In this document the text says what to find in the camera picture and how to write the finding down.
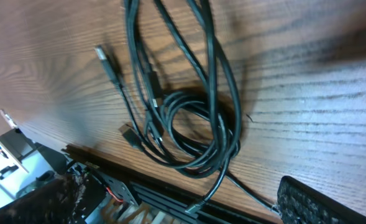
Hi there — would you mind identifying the black USB cable blue plug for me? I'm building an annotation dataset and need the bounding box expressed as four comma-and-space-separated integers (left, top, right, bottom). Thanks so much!
117, 0, 278, 215

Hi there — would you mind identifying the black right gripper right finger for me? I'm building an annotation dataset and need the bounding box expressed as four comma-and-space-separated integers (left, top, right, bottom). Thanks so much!
277, 175, 366, 224

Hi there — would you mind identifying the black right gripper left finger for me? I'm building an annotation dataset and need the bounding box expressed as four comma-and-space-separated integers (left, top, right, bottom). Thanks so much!
0, 174, 86, 224

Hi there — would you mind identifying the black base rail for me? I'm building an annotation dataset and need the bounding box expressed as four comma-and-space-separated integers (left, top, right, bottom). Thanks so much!
61, 144, 270, 224

